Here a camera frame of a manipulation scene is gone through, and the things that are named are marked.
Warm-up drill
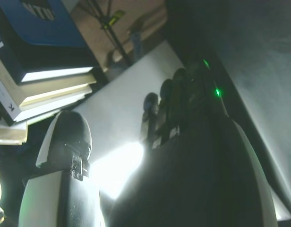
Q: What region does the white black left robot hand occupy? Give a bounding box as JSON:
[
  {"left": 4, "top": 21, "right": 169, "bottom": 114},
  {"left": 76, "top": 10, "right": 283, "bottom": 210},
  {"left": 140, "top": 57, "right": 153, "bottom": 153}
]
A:
[{"left": 19, "top": 58, "right": 280, "bottom": 227}]

